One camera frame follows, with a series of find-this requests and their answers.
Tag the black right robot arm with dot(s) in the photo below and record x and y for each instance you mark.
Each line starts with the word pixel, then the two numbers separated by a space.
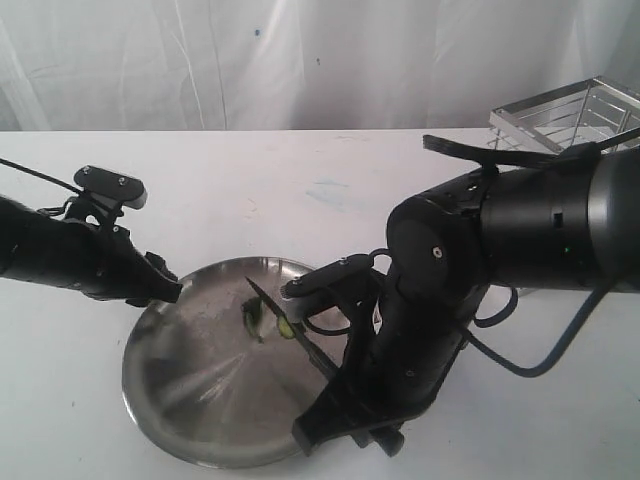
pixel 566 221

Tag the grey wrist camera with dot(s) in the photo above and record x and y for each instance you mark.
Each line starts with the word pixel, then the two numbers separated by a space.
pixel 113 186
pixel 345 282

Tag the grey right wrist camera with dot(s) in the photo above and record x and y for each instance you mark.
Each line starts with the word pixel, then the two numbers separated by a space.
pixel 345 282

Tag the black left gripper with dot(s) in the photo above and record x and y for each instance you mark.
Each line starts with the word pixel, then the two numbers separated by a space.
pixel 104 265

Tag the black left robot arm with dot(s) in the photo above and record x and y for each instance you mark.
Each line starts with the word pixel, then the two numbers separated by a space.
pixel 33 246

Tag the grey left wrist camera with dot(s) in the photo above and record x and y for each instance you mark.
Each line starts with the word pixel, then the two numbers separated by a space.
pixel 113 186

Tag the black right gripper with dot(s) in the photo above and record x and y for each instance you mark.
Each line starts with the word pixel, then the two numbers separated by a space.
pixel 394 373

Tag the round stainless steel plate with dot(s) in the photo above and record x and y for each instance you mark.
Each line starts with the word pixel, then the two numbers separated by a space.
pixel 200 388

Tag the green round object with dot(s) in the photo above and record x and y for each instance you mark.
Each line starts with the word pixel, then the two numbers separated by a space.
pixel 252 316

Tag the chrome wire utensil basket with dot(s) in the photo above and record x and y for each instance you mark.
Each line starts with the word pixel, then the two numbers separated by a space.
pixel 593 110

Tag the white backdrop curtain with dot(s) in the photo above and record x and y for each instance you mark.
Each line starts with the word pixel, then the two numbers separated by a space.
pixel 276 65

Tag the black kitchen knife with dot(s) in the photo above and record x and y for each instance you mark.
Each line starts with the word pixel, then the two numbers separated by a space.
pixel 319 359

